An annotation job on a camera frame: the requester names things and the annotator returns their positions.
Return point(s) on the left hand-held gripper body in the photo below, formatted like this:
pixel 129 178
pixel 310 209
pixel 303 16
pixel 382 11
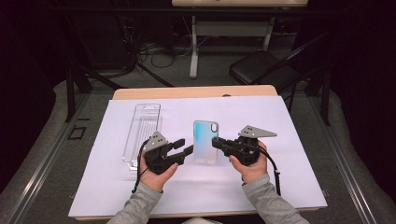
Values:
pixel 158 158

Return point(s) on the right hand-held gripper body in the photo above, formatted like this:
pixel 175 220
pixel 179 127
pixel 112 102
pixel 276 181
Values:
pixel 246 149

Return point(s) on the iridescent phone case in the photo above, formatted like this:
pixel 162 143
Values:
pixel 204 140

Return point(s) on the clear plastic tray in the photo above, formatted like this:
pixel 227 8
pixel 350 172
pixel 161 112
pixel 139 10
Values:
pixel 141 127

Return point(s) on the person's left hand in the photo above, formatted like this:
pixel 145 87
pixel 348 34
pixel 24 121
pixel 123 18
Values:
pixel 155 182

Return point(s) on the person's right hand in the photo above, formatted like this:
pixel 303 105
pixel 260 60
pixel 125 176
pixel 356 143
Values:
pixel 253 172

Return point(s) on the white table board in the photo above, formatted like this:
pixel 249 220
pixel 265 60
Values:
pixel 249 193

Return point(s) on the dark table grommet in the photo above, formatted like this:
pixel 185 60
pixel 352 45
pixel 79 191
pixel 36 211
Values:
pixel 226 95

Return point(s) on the wooden table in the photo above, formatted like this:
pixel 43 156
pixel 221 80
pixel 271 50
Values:
pixel 193 91

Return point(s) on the person's leg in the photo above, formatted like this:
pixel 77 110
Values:
pixel 199 221

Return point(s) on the black folding chair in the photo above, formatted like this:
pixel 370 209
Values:
pixel 258 67

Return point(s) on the black metal stand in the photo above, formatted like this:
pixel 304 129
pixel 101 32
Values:
pixel 325 96

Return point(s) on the white metal desk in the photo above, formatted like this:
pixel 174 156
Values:
pixel 230 28

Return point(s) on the metal floor rail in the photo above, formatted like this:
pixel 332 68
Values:
pixel 342 155
pixel 40 165

